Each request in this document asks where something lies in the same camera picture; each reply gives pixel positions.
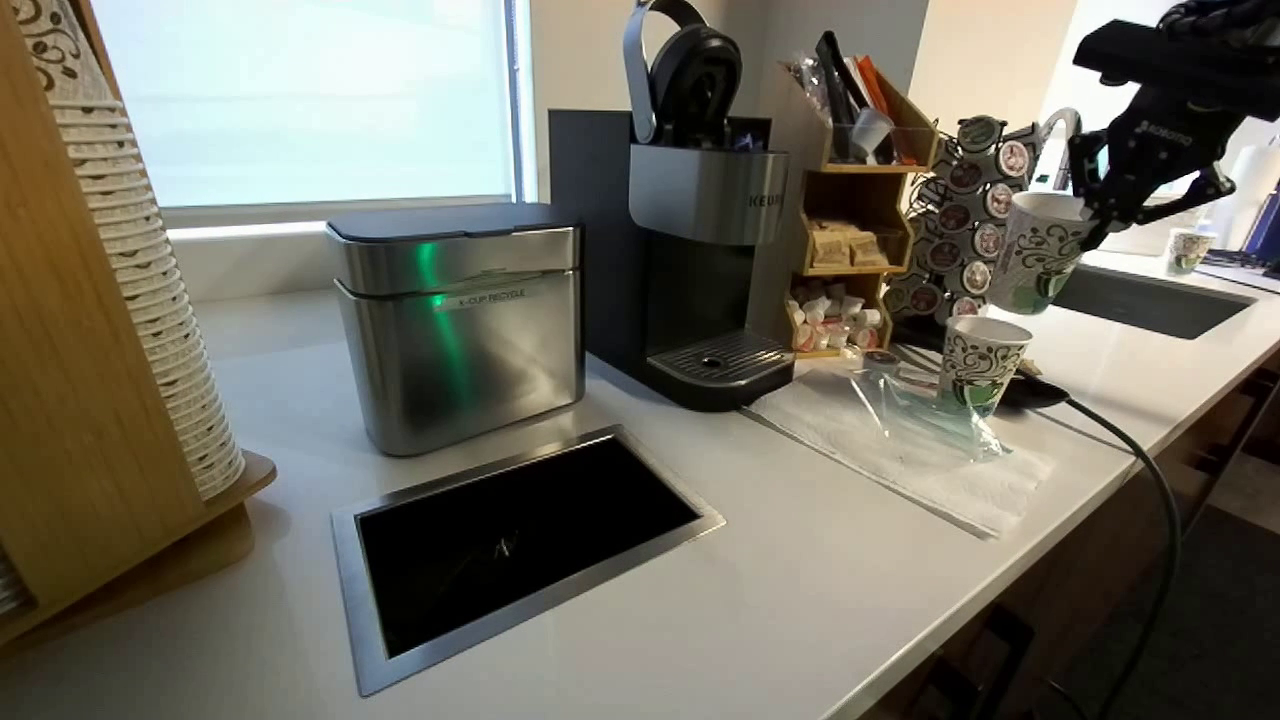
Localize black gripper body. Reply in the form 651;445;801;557
1109;77;1258;188

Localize green patterned paper cup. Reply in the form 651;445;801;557
938;313;1040;418
994;185;1100;319

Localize small distant paper cup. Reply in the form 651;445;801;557
1164;223;1220;280

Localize tall paper cup stack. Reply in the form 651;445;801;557
7;0;252;506

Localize wooden cup dispenser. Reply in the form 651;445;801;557
0;0;282;650

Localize chrome faucet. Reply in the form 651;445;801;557
1030;102;1091;199

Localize recessed steel sink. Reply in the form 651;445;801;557
1047;259;1262;344

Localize blue bottle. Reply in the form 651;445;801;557
1243;181;1280;271

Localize coffee pod carousel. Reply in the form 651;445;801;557
889;111;1060;351

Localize black round plug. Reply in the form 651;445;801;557
1005;372;1072;411

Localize wooden condiment organizer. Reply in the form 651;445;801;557
782;53;944;372

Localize clear plastic wrapper green stripe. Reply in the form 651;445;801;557
847;357;1009;461

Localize white embossed paper towel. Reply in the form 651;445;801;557
739;344;1142;543

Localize black silver coffee machine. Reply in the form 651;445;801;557
543;0;832;416

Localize stainless steel bin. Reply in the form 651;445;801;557
320;199;590;462

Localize steel framed counter trash opening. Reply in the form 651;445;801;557
329;425;727;705

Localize bright window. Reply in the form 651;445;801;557
88;0;536;228

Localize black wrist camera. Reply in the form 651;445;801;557
1070;17;1180;85

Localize thin power cable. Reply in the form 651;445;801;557
1045;378;1191;720

